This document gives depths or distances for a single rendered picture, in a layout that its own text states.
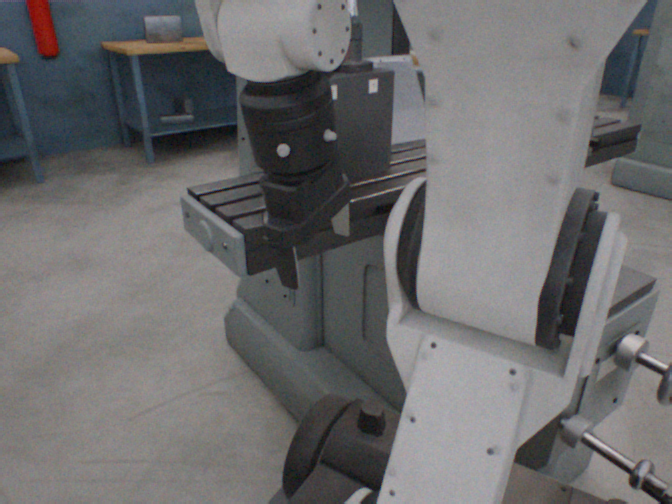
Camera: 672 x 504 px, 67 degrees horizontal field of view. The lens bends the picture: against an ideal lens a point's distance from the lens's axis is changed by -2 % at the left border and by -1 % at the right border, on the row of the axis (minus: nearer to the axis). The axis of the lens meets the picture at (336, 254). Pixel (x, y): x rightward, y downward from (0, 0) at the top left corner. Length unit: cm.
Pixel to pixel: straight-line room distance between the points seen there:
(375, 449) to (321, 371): 80
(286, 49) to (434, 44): 13
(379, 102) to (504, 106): 61
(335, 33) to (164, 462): 143
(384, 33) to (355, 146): 60
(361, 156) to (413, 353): 50
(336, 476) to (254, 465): 80
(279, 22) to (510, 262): 26
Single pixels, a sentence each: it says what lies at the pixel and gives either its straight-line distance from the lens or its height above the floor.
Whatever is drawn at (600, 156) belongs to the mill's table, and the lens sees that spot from 150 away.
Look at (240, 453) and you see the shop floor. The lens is 167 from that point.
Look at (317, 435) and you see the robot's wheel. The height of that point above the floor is 59.
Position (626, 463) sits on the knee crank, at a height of 50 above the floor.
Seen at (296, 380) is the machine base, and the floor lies 15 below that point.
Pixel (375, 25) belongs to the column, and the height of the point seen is 115.
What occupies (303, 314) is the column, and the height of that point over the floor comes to 33.
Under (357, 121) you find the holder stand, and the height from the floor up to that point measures 102.
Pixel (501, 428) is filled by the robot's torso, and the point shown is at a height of 87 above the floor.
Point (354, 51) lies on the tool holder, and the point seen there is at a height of 113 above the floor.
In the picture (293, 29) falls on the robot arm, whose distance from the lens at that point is 44.
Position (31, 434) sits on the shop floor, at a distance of 194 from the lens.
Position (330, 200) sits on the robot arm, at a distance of 55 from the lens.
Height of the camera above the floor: 122
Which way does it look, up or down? 27 degrees down
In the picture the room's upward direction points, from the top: straight up
